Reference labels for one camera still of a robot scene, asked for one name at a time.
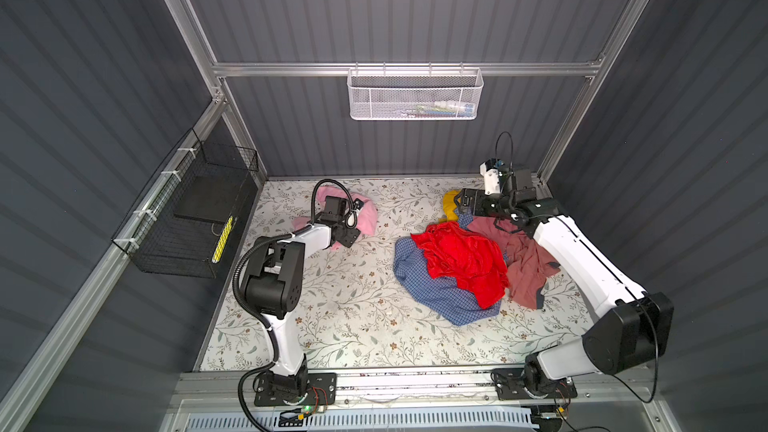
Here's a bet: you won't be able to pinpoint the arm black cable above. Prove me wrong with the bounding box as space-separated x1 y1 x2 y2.
493 130 660 404
232 178 359 432

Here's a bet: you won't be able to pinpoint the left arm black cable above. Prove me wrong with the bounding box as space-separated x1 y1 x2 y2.
232 178 359 432

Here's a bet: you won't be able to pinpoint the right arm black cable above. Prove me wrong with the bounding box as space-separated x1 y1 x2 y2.
493 130 660 404

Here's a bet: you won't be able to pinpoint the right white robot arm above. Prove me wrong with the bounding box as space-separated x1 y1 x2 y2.
454 188 674 394

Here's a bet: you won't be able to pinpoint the black wire basket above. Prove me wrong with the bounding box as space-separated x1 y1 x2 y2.
112 132 260 279

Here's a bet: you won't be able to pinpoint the yellow striped item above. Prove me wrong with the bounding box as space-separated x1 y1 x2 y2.
211 216 236 264

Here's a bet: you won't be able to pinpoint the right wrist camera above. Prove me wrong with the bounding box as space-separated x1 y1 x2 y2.
479 158 508 196

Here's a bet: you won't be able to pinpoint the red cloth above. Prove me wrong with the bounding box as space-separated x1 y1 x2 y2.
411 222 509 310

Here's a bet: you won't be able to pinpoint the maroon cloth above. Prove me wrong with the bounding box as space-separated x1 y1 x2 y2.
468 217 560 310

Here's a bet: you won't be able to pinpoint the yellow cloth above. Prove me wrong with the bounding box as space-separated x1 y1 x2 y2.
440 190 460 222

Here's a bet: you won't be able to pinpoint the pink cloth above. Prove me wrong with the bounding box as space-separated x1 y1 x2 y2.
292 183 378 250

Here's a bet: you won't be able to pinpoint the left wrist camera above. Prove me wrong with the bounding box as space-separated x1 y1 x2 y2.
320 196 348 224

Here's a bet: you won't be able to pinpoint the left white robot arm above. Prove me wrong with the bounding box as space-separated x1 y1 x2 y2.
232 221 361 377

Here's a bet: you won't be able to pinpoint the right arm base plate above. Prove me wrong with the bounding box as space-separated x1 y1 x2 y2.
490 367 578 400

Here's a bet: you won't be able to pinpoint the items in white basket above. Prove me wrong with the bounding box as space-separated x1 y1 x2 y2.
398 100 477 120

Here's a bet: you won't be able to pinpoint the blue checkered cloth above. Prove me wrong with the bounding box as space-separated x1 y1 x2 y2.
393 234 505 326

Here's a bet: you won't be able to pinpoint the white wire mesh basket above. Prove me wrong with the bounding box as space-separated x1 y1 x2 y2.
346 67 484 121

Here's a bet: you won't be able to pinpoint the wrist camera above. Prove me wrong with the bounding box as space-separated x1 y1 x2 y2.
479 158 508 196
320 196 348 224

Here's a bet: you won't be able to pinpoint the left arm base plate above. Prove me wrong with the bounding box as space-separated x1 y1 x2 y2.
253 372 338 407

